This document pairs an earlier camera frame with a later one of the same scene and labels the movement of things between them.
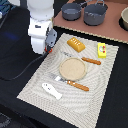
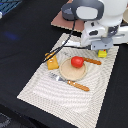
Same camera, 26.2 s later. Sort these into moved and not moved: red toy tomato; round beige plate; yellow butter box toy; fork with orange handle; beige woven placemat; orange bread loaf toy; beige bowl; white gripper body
Moved: white gripper body; orange bread loaf toy; red toy tomato
Not moved: fork with orange handle; beige bowl; beige woven placemat; yellow butter box toy; round beige plate
